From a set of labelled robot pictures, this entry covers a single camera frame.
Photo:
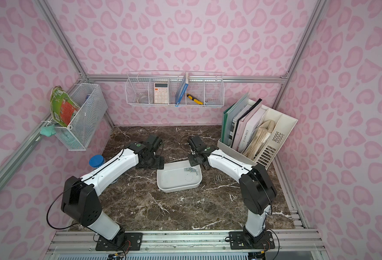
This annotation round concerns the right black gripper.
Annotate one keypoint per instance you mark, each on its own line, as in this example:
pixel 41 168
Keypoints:
pixel 196 159

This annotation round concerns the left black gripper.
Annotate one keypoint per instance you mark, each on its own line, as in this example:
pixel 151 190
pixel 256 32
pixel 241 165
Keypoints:
pixel 155 161

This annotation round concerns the white plastic storage tray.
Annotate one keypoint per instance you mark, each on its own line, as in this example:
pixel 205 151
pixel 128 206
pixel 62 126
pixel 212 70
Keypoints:
pixel 173 179

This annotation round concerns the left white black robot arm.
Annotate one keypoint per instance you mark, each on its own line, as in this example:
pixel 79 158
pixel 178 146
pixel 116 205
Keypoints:
pixel 80 196

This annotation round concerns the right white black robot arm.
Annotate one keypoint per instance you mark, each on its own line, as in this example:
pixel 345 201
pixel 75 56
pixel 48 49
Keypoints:
pixel 257 189

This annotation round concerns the pile of silver screws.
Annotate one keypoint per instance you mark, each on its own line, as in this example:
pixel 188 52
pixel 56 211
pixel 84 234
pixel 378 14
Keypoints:
pixel 191 171

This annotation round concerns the green folder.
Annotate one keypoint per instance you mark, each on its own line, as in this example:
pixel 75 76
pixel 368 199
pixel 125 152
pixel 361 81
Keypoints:
pixel 229 115

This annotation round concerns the clear tape roll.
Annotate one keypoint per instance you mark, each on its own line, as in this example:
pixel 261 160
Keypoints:
pixel 143 98

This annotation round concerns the blue lid clear jar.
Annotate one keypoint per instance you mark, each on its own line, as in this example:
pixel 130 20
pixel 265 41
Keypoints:
pixel 96 161

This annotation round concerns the yellow utility knife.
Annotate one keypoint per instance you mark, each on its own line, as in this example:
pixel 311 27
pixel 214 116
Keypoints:
pixel 195 100

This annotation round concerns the pink white book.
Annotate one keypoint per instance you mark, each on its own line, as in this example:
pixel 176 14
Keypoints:
pixel 246 127

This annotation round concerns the white pink calculator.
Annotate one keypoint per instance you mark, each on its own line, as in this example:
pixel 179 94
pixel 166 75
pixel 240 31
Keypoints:
pixel 161 93

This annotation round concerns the beige paper bundle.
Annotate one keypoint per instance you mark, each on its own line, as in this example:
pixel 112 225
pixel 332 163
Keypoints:
pixel 259 139

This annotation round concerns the blue book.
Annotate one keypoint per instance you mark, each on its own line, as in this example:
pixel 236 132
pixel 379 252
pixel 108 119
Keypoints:
pixel 182 88

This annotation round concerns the white mesh side basket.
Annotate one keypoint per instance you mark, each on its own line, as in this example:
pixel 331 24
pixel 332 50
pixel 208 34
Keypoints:
pixel 79 133

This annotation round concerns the white file organizer rack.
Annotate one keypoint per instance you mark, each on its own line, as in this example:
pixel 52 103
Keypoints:
pixel 284 124

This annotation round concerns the green red snack bag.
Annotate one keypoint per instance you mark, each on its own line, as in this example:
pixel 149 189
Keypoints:
pixel 62 106

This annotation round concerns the white wire wall basket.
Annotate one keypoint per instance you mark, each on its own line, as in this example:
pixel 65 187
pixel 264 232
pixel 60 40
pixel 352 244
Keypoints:
pixel 207 87

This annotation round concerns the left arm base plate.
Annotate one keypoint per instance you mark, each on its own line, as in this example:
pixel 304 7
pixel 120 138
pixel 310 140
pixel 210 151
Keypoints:
pixel 124 241

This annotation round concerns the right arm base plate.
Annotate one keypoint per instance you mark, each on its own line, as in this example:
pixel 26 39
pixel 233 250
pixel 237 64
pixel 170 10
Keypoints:
pixel 240 240

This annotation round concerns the mint green wall hook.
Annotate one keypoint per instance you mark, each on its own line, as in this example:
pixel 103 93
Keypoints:
pixel 48 131

